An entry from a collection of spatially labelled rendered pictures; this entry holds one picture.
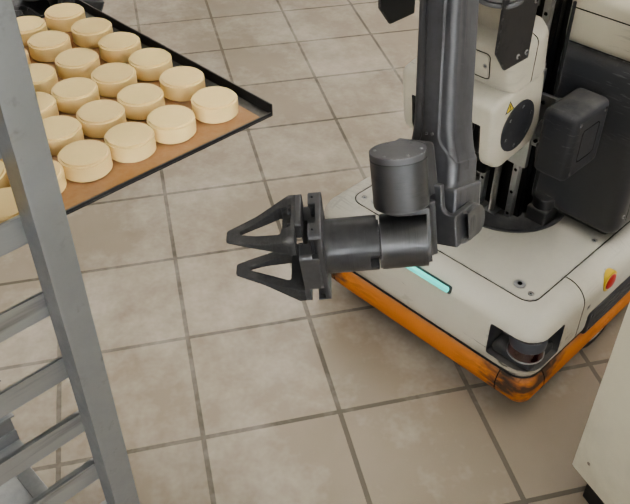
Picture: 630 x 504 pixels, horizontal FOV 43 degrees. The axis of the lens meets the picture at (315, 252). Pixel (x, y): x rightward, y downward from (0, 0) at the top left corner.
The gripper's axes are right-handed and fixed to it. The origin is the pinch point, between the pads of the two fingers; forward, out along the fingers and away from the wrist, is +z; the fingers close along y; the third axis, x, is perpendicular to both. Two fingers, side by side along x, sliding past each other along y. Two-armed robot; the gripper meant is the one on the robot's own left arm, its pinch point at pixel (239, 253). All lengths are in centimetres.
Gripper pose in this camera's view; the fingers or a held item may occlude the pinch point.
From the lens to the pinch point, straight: 83.8
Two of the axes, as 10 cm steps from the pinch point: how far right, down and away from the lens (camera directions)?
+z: -9.9, 0.8, 0.9
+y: 1.2, 6.6, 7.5
